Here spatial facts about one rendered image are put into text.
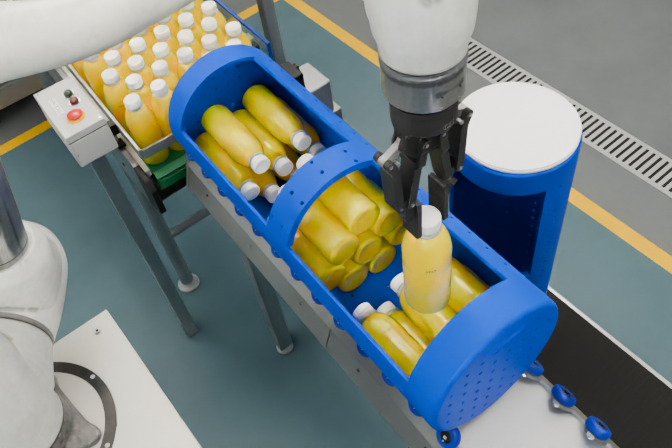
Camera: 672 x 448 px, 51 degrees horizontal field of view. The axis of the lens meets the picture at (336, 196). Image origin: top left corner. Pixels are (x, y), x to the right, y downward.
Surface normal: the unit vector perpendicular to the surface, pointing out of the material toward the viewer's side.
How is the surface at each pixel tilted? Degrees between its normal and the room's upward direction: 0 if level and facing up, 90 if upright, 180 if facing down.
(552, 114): 0
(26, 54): 79
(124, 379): 2
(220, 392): 0
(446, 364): 42
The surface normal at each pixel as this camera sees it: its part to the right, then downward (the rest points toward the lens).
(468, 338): -0.38, -0.40
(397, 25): -0.47, 0.70
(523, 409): -0.11, -0.62
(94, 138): 0.60, 0.58
